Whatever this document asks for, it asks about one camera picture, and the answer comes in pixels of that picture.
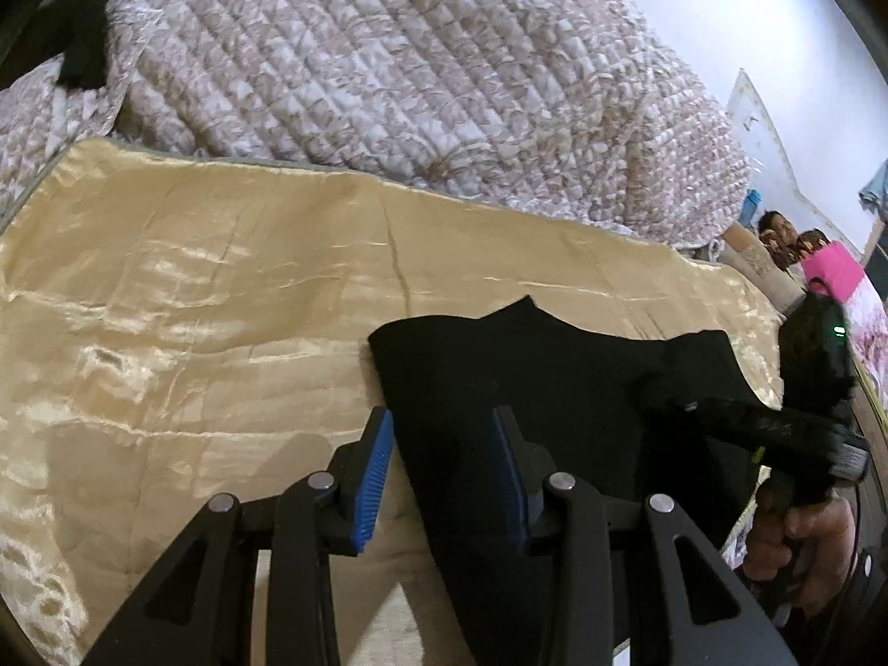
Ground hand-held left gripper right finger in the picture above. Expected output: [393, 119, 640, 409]
[491, 406, 799, 666]

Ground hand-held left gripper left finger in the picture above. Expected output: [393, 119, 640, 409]
[79, 406, 396, 666]

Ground black pants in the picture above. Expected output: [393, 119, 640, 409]
[367, 296, 785, 666]

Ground person's right hand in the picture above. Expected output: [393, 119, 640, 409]
[741, 492, 862, 613]

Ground pink floral bedding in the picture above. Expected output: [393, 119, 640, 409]
[841, 283, 888, 393]

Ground pink cloth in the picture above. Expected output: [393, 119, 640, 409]
[801, 239, 872, 305]

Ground beige patterned bolster pillow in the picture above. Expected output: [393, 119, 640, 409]
[721, 225, 807, 315]

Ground light blue cloth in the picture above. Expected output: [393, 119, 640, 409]
[859, 159, 888, 215]

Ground beige satin blanket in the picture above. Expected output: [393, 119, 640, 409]
[0, 137, 788, 666]

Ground white board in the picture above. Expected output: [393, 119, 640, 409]
[727, 69, 802, 185]

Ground floral quilted blanket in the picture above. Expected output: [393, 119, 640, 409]
[0, 0, 754, 254]

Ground dark cloth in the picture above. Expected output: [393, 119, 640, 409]
[59, 0, 113, 89]

